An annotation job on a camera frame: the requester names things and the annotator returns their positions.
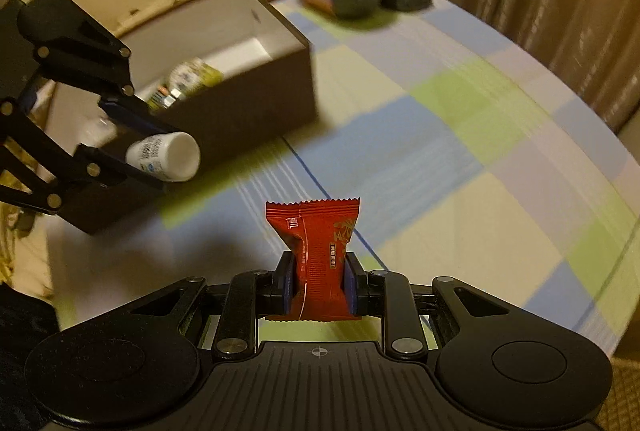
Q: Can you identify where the red snack packet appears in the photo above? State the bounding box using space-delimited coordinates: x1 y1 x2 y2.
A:
265 198 360 321

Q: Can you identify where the small white bottle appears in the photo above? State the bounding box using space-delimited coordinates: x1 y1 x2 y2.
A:
126 132 201 183

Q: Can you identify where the green mentholatum blister card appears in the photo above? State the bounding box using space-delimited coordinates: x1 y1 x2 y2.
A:
146 58 224 113

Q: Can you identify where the checkered tablecloth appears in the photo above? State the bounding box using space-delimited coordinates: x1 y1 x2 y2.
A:
49 0 639 353

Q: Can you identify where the brown cardboard storage box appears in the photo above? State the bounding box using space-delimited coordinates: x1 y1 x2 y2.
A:
44 0 319 172

